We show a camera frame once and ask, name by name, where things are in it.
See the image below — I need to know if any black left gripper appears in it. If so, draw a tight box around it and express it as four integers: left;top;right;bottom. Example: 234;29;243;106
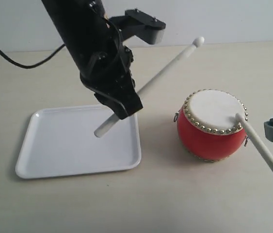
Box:
42;0;143;120

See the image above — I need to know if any white drumstick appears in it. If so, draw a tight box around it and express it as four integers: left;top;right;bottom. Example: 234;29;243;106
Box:
235;113;273;172
94;36;205;138

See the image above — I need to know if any small red drum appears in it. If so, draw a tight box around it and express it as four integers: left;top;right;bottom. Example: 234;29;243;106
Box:
174;89;248;162

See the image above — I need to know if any white rectangular plastic tray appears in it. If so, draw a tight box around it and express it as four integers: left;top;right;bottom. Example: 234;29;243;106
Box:
15;105;142;179

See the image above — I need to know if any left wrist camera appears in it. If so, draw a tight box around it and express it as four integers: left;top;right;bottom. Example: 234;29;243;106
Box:
109;8;166;45

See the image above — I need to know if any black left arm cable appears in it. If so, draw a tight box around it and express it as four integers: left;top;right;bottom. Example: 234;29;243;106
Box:
0;30;65;69

